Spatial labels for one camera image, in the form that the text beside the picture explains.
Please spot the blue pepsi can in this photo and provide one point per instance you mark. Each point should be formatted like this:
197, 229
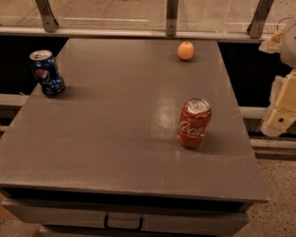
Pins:
44, 66

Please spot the metal railing bracket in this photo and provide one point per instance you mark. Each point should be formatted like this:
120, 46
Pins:
172, 17
49, 22
255, 28

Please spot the middle metal railing bracket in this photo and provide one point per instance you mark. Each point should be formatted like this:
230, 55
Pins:
172, 17

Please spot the left metal railing bracket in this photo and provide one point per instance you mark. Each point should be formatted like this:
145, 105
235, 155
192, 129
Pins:
49, 22

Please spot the right metal railing bracket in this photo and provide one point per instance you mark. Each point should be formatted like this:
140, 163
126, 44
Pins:
255, 28

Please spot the grey drawer with handle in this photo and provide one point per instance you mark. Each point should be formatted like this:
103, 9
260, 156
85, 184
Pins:
104, 219

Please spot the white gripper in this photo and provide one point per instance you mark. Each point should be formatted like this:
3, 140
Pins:
294, 45

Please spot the red coca-cola can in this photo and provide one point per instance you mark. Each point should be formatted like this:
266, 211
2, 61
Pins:
194, 122

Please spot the horizontal metal rail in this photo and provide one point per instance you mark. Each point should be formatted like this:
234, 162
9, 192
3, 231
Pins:
89, 33

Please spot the orange fruit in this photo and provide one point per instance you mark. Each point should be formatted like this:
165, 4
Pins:
185, 50

